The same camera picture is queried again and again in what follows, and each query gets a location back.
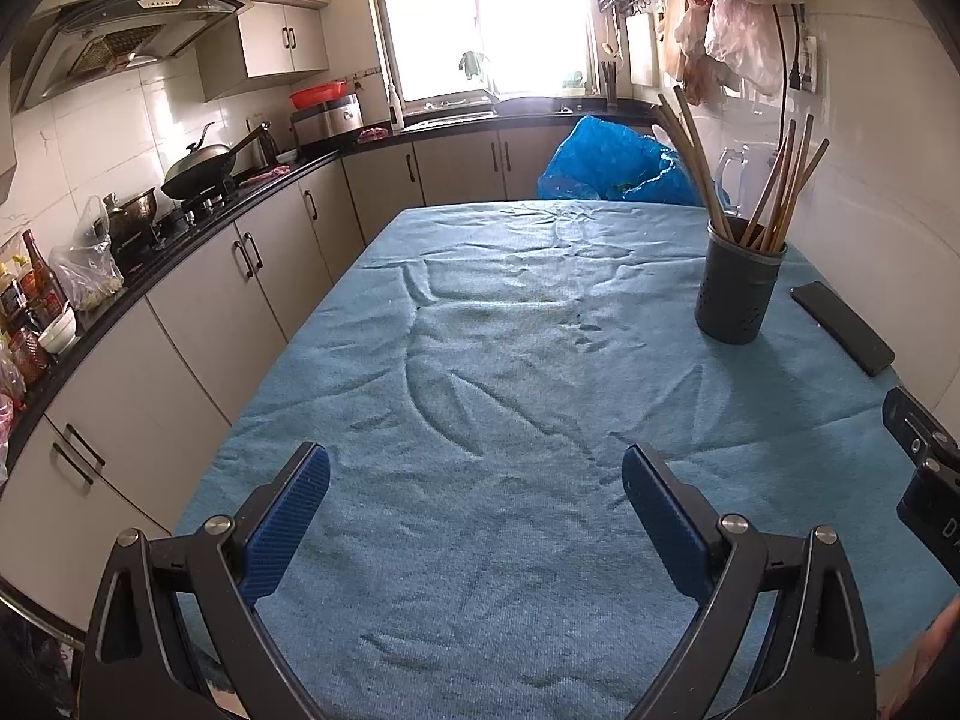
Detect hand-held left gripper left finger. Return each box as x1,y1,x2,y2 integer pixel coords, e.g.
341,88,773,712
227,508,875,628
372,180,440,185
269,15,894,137
79,442,332,720

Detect white bowl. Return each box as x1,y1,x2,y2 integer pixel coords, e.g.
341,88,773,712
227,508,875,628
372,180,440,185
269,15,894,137
39,309,79,356

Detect black gas stove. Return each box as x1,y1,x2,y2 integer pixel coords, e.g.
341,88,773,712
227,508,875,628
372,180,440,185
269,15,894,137
112,180,257,257

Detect kitchen window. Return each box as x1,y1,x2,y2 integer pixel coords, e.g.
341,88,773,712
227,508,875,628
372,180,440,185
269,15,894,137
362,0,627,112

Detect clear glass pitcher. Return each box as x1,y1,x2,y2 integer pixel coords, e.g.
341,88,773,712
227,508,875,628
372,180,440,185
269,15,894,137
712,142,782,220

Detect beige base cabinets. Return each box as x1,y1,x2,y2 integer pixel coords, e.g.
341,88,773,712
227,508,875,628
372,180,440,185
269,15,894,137
0,116,653,631

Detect red plastic basin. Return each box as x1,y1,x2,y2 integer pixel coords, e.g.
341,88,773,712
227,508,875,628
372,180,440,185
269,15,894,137
289,80,350,110

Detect black power cable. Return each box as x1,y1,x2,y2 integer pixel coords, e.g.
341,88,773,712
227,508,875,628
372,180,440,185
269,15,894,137
772,4,805,147

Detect black wok with lid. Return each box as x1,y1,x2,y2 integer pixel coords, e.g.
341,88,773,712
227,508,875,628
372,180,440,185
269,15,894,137
160,121,272,200

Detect beige corner wall cabinet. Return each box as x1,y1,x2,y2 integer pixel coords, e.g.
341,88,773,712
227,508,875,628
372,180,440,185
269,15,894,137
0,79,17,200

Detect wall socket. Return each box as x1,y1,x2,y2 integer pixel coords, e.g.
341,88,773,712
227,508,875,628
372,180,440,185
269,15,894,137
795,34,820,96

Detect clear plastic food bag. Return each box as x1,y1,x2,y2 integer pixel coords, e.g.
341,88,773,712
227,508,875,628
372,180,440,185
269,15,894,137
51,196,125,313

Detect low beige wall cabinet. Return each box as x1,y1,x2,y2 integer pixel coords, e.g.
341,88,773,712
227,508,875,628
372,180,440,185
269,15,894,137
197,4,331,102

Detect cluster of condiment bottles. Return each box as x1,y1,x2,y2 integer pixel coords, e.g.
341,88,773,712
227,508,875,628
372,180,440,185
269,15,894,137
0,236,53,383

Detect white cutting board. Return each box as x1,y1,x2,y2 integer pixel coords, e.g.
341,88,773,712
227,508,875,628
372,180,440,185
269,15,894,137
626,15,662,89

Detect black utensil holder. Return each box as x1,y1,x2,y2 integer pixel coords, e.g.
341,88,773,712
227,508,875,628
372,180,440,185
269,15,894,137
694,216,788,347

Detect steel sink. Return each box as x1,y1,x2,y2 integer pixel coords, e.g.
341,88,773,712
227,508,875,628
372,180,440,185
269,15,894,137
403,109,500,128

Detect pink plastic bag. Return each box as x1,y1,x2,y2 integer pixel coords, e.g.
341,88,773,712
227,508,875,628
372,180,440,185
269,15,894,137
0,390,17,488

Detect steel cooking pot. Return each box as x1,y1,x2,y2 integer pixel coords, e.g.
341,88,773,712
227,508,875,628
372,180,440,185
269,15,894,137
105,187,159,242

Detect black kitchen countertop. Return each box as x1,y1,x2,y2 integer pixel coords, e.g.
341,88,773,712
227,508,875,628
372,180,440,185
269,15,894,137
0,97,661,458

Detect tall dark sauce bottle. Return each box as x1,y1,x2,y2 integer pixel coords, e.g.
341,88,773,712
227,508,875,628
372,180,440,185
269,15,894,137
21,229,67,316

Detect blue plastic bag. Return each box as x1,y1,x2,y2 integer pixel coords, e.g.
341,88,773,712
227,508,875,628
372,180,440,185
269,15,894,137
537,116,721,208

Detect black smartphone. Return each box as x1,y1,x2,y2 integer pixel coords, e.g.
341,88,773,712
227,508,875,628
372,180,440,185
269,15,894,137
790,281,898,378

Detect bunch of hanging plastic bags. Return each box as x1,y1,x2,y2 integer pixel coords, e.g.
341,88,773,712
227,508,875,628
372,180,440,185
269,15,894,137
660,0,788,107

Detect person's right hand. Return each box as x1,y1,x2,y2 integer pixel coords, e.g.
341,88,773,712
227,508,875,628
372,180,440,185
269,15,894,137
885,596,960,720

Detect steel rice cooker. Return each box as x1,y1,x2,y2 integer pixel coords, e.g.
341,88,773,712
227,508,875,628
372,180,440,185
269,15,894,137
291,94,365,148

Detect blue table cloth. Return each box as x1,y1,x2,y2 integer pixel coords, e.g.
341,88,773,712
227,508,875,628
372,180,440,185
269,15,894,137
172,199,935,720

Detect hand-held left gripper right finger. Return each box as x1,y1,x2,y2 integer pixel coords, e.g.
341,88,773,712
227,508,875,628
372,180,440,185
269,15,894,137
622,443,877,720

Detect bundle of wooden chopsticks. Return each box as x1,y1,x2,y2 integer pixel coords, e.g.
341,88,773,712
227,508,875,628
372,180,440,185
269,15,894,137
657,86,830,252

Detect steel range hood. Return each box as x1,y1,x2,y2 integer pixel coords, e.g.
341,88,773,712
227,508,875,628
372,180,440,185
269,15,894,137
11,0,257,115

